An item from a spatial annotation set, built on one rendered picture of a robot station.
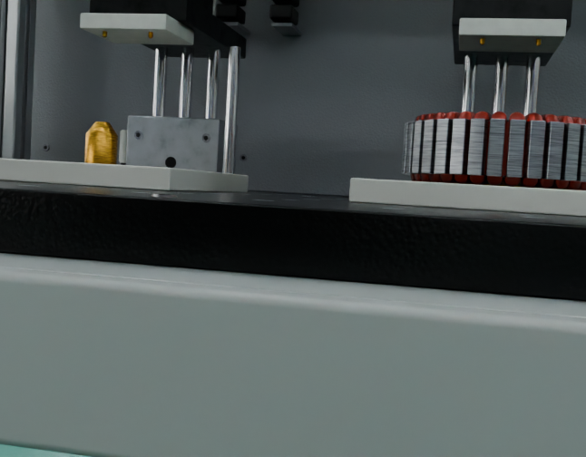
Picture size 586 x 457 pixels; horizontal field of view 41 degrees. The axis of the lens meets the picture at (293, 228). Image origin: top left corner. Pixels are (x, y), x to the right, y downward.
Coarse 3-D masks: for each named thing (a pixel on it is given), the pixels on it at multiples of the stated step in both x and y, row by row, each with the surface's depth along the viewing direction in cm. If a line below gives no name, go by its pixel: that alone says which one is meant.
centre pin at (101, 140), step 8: (96, 128) 48; (104, 128) 48; (112, 128) 49; (88, 136) 48; (96, 136) 48; (104, 136) 48; (112, 136) 49; (88, 144) 48; (96, 144) 48; (104, 144) 48; (112, 144) 49; (88, 152) 48; (96, 152) 48; (104, 152) 48; (112, 152) 49; (88, 160) 48; (96, 160) 48; (104, 160) 48; (112, 160) 49
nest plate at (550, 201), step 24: (360, 192) 38; (384, 192) 38; (408, 192) 38; (432, 192) 38; (456, 192) 37; (480, 192) 37; (504, 192) 37; (528, 192) 37; (552, 192) 36; (576, 192) 36; (576, 216) 36
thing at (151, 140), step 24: (144, 120) 61; (168, 120) 61; (192, 120) 60; (216, 120) 60; (144, 144) 61; (168, 144) 61; (192, 144) 60; (216, 144) 60; (192, 168) 61; (216, 168) 60
